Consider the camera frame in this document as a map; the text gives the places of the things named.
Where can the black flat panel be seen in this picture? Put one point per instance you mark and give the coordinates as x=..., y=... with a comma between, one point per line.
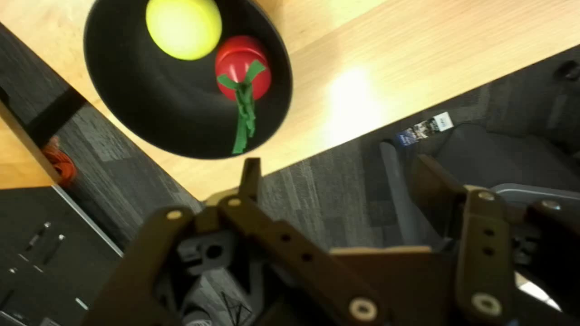
x=48, y=260

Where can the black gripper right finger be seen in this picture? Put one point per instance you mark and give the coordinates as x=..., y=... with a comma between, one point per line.
x=490, y=255

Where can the black plastic bowl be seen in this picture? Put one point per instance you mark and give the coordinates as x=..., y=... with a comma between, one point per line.
x=152, y=110

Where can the red toy radish green leaves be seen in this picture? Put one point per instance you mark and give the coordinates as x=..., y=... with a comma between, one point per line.
x=242, y=61

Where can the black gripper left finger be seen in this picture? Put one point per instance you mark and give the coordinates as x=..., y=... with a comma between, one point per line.
x=278, y=242

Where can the yellow round toy fruit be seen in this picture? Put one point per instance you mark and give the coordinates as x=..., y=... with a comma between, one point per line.
x=184, y=28

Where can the dark grey office chair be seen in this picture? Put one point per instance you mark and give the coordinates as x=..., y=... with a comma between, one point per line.
x=483, y=164

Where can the orange round plastic part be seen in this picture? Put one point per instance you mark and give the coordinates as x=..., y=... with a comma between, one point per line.
x=61, y=168

